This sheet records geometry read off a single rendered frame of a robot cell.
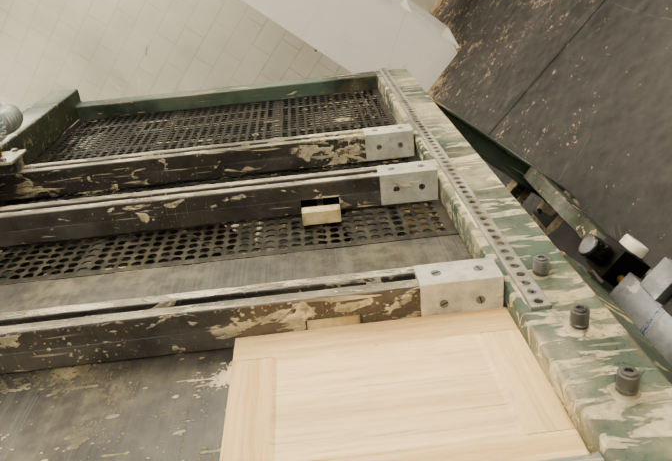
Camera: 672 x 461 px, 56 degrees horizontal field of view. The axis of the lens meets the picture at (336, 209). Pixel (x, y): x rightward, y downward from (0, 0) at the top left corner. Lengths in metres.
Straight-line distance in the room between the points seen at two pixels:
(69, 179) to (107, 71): 4.91
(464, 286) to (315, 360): 0.24
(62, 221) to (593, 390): 1.08
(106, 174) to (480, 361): 1.12
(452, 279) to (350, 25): 3.79
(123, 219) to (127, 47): 5.11
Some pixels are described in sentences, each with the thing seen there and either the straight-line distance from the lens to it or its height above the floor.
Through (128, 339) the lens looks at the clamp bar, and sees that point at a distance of 1.00.
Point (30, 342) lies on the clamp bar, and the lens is 1.04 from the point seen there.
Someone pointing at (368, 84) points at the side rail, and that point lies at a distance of 2.38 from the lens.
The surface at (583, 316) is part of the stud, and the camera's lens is 0.89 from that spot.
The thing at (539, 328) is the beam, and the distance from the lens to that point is 0.90.
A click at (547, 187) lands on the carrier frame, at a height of 0.18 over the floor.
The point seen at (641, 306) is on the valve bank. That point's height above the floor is 0.74.
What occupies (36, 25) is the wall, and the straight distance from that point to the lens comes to 6.72.
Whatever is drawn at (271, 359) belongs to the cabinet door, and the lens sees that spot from 0.92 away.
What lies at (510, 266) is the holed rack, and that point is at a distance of 1.03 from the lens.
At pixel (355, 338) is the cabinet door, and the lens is 0.93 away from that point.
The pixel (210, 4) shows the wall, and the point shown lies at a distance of 6.17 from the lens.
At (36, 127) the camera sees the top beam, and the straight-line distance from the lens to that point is 2.17.
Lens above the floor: 1.44
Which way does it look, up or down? 16 degrees down
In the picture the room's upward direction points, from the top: 60 degrees counter-clockwise
